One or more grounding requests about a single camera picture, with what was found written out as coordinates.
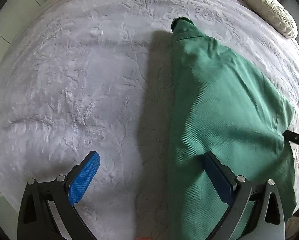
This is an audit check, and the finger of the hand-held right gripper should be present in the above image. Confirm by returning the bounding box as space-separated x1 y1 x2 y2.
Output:
283 129 299 150

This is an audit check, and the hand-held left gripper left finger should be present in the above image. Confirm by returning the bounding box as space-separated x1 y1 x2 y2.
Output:
17 151 100 240

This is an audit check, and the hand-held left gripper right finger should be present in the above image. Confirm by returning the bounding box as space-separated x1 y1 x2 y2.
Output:
204 151 286 240

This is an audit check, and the green garment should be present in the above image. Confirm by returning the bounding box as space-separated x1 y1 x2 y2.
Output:
168 17 297 240

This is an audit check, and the lavender plush blanket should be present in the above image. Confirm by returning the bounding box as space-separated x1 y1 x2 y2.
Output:
0 0 299 240

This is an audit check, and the cream textured pillow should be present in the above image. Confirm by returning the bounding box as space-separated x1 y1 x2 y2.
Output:
235 0 298 39

